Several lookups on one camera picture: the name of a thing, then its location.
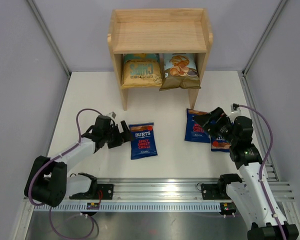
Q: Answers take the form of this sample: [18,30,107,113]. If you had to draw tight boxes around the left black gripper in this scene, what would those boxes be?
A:
[103,120,135,149]

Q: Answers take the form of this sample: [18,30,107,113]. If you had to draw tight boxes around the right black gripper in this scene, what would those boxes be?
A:
[193,107,238,146]

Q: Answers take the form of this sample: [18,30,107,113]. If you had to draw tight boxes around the blue burts chips bag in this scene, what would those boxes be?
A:
[129,122,158,160]
[184,108,211,144]
[210,136,231,153]

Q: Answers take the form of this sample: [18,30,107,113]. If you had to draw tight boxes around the light blue cassava chips bag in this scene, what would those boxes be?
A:
[159,53,201,91]

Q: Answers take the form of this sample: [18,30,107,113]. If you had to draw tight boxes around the tan kettle chips bag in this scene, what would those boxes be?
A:
[121,53,163,89]

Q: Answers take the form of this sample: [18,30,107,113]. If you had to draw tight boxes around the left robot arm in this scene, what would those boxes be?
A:
[24,115,132,207]

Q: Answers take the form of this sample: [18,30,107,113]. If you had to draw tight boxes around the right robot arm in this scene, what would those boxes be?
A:
[193,103,299,240]

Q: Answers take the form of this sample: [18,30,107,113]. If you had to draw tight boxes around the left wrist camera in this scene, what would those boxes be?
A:
[106,111,116,119]

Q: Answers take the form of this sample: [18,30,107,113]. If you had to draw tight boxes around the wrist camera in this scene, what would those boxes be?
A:
[227,103,242,123]
[106,111,116,119]

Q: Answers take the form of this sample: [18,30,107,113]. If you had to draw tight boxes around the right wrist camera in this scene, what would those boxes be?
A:
[227,103,242,123]

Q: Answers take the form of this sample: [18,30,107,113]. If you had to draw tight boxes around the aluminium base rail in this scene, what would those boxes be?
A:
[23,177,296,204]

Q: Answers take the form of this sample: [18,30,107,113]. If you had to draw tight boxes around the white slotted cable duct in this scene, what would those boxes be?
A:
[34,201,221,213]

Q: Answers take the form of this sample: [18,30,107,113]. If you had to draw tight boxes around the right aluminium frame post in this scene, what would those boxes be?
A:
[242,0,290,77]

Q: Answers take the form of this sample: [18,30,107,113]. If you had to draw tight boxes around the aluminium frame post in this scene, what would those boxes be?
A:
[242,0,290,77]
[25,0,72,79]

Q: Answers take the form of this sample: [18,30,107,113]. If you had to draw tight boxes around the left aluminium frame post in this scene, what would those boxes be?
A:
[25,0,72,79]

